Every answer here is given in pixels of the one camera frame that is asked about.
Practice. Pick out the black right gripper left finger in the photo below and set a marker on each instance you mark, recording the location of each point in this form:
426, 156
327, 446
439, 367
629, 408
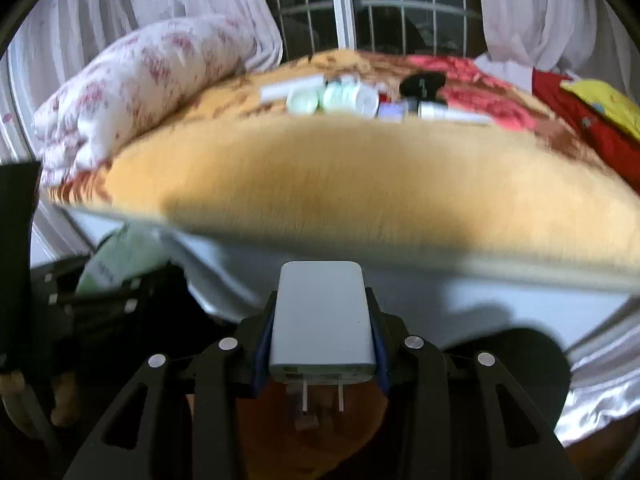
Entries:
177, 419

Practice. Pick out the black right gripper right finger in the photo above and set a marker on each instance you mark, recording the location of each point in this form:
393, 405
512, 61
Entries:
482, 409

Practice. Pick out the light green packet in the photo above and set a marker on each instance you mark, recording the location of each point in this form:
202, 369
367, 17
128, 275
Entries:
128, 253

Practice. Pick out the white power adapter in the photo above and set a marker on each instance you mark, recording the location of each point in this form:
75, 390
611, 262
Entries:
321, 332

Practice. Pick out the white stick item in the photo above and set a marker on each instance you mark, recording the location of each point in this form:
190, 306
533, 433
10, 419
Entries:
282, 89

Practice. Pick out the purple square case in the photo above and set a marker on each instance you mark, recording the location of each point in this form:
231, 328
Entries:
392, 112

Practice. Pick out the person's left hand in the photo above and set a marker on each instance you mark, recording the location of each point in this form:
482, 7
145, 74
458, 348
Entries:
26, 412

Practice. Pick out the yellow floral plush blanket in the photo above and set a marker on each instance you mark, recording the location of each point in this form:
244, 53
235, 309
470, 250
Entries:
524, 187

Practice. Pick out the white floral pink quilt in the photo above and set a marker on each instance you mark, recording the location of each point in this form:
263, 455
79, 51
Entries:
132, 86

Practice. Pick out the white ointment tube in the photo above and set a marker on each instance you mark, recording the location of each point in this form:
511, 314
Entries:
441, 113

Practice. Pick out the black knitted hat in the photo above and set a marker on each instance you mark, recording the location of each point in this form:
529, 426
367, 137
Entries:
423, 86

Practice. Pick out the red cloth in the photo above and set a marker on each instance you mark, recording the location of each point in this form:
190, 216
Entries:
615, 147

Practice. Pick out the white sheer curtain left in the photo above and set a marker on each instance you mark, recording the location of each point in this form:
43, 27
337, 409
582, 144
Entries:
59, 37

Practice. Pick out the white sheer curtain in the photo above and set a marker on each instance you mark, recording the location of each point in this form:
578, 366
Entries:
580, 37
59, 37

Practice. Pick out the yellow green cloth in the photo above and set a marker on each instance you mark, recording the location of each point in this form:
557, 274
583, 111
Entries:
608, 102

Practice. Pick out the window with metal bars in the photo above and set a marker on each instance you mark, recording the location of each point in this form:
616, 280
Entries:
437, 27

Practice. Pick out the white sheer curtain right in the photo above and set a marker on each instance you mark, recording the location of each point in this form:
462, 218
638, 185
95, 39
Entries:
580, 37

